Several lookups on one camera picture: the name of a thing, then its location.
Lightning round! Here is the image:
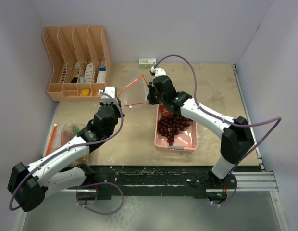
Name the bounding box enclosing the blue white box in organizer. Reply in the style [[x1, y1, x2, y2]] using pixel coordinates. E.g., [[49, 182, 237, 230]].
[[96, 60, 106, 83]]

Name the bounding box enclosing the small green white box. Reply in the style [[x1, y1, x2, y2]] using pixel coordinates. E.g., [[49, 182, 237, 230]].
[[138, 58, 157, 68]]

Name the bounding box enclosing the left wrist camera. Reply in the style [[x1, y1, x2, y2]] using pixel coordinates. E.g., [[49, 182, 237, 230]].
[[98, 86, 118, 104]]

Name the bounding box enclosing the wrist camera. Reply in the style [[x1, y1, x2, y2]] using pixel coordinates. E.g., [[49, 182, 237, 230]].
[[98, 86, 118, 104], [150, 67, 166, 78]]

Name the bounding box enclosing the pink perforated plastic basket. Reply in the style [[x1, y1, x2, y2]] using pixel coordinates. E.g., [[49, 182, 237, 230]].
[[154, 104, 198, 152]]

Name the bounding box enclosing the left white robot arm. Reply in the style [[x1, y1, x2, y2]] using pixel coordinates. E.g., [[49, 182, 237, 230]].
[[7, 99, 124, 212]]

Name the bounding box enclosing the orange toy pineapple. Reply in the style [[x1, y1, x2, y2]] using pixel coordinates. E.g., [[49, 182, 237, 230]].
[[69, 124, 85, 136]]

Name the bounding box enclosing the red purple grape bunch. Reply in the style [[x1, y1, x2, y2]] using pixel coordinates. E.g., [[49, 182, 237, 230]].
[[156, 104, 193, 147]]

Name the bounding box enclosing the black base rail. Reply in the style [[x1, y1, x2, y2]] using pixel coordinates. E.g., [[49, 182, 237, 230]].
[[77, 163, 237, 201]]

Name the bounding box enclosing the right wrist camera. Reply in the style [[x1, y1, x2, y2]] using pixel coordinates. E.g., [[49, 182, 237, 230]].
[[150, 67, 166, 78]]

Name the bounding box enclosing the white bottle in organizer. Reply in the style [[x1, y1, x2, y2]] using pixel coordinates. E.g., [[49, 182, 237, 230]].
[[84, 63, 94, 83]]

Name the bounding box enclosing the peach plastic file organizer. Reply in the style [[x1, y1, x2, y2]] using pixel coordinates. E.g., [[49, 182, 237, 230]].
[[42, 26, 112, 102]]

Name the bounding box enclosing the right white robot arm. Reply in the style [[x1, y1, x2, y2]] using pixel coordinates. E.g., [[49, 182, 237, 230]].
[[147, 75, 255, 188]]

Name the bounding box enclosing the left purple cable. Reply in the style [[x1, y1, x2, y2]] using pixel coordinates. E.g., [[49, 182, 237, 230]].
[[9, 90, 124, 211]]

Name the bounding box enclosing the purple cable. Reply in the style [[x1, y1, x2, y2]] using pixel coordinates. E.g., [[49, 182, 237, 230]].
[[9, 90, 124, 211], [152, 54, 282, 167]]

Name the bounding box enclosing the yellow block in organizer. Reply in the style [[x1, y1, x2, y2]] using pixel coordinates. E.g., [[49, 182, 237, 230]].
[[81, 89, 91, 96]]

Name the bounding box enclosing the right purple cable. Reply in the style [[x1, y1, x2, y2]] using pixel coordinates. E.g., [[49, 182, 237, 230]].
[[152, 54, 282, 167]]

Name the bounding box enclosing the red yellow mango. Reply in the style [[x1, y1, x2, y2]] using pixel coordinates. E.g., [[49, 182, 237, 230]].
[[61, 130, 73, 139]]

